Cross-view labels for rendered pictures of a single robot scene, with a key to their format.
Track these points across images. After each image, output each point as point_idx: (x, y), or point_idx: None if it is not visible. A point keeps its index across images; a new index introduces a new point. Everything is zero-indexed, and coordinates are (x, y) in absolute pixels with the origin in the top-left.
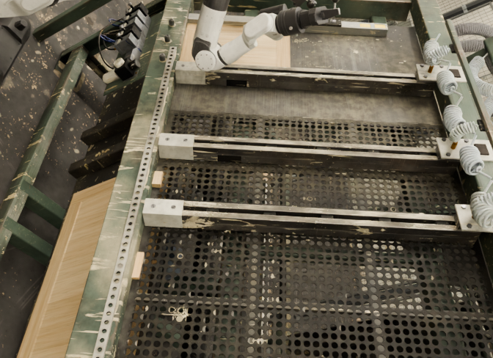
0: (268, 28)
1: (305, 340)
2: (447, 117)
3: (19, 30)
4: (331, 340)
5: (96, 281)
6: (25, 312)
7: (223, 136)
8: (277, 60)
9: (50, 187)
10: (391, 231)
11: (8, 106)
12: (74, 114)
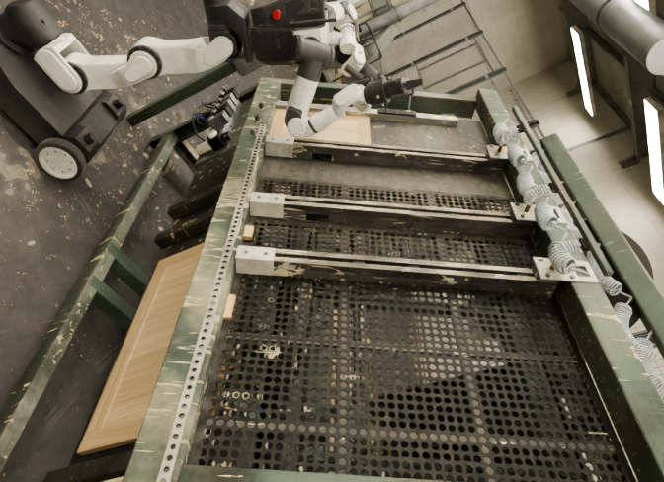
0: (358, 97)
1: (397, 376)
2: (521, 182)
3: (117, 108)
4: (423, 377)
5: (189, 317)
6: (102, 376)
7: None
8: (359, 140)
9: (134, 259)
10: (474, 281)
11: (99, 179)
12: (160, 195)
